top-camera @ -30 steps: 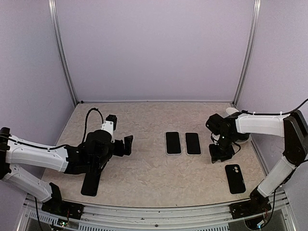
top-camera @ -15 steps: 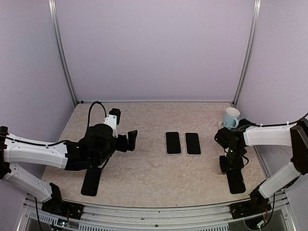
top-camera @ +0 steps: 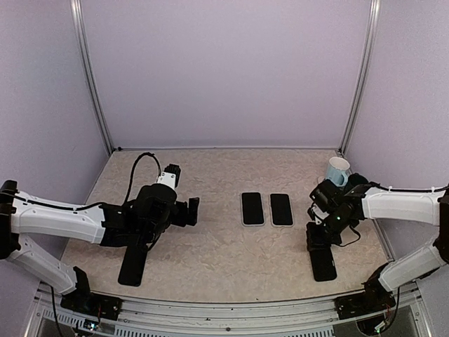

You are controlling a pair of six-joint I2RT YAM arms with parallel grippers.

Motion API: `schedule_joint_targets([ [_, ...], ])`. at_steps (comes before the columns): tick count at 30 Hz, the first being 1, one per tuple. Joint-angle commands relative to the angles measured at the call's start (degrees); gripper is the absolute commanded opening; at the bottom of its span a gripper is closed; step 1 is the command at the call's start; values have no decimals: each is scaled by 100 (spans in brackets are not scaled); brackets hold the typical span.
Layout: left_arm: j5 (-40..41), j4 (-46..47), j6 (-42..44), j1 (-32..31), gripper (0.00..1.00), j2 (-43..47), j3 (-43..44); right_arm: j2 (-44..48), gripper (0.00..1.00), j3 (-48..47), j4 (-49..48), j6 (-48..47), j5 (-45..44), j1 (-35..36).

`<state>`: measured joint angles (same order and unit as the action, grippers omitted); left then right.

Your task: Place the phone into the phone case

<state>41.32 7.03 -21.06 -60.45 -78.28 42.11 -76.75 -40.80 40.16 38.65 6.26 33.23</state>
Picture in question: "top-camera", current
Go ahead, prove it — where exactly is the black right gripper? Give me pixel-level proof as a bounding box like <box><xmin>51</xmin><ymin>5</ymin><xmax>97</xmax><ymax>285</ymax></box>
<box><xmin>307</xmin><ymin>211</ymin><xmax>354</xmax><ymax>250</ymax></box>

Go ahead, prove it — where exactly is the black phone case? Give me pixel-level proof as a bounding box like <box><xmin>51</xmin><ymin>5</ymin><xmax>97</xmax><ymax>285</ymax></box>
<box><xmin>309</xmin><ymin>248</ymin><xmax>337</xmax><ymax>282</ymax></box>

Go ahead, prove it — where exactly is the black phone dark frame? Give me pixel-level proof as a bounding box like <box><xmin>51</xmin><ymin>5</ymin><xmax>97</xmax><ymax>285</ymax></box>
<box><xmin>118</xmin><ymin>246</ymin><xmax>148</xmax><ymax>287</ymax></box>

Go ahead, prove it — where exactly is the lilac silicone phone case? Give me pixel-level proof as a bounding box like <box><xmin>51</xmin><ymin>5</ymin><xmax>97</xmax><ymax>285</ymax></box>
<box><xmin>240</xmin><ymin>192</ymin><xmax>266</xmax><ymax>228</ymax></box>

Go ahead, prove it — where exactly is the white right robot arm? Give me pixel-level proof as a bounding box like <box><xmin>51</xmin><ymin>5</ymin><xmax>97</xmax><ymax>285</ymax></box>
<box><xmin>307</xmin><ymin>174</ymin><xmax>448</xmax><ymax>312</ymax></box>

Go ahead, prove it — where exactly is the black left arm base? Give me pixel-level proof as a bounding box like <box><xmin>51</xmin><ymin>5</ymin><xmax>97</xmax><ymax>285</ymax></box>
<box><xmin>60</xmin><ymin>267</ymin><xmax>123</xmax><ymax>321</ymax></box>

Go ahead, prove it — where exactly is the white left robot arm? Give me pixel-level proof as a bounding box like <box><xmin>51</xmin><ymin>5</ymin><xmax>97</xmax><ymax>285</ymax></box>
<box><xmin>1</xmin><ymin>164</ymin><xmax>200</xmax><ymax>312</ymax></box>

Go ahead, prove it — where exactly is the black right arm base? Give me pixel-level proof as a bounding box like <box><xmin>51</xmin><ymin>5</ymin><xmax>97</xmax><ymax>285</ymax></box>
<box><xmin>334</xmin><ymin>263</ymin><xmax>396</xmax><ymax>319</ymax></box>

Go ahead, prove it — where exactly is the dark green cup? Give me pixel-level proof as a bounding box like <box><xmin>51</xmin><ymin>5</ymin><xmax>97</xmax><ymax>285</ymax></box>
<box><xmin>347</xmin><ymin>173</ymin><xmax>369</xmax><ymax>187</ymax></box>

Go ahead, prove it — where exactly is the light blue ceramic mug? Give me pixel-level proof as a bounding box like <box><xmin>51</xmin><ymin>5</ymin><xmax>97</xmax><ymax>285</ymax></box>
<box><xmin>325</xmin><ymin>157</ymin><xmax>351</xmax><ymax>187</ymax></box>

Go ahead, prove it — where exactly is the aluminium front rail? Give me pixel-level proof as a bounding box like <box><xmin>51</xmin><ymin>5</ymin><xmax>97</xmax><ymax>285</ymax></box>
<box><xmin>24</xmin><ymin>284</ymin><xmax>436</xmax><ymax>336</ymax></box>

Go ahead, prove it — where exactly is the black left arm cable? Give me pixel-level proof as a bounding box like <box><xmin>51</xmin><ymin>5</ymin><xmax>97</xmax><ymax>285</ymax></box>
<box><xmin>10</xmin><ymin>152</ymin><xmax>164</xmax><ymax>211</ymax></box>

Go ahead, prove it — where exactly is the aluminium right corner post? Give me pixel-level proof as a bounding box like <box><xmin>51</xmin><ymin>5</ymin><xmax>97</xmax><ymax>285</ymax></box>
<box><xmin>338</xmin><ymin>0</ymin><xmax>381</xmax><ymax>157</ymax></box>

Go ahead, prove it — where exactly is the aluminium corner post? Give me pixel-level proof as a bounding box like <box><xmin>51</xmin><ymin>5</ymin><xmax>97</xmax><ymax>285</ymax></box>
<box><xmin>338</xmin><ymin>0</ymin><xmax>381</xmax><ymax>157</ymax></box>
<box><xmin>70</xmin><ymin>0</ymin><xmax>114</xmax><ymax>156</ymax></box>

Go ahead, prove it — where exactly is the aluminium left corner post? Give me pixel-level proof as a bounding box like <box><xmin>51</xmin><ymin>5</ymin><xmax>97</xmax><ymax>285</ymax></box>
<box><xmin>70</xmin><ymin>0</ymin><xmax>114</xmax><ymax>156</ymax></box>

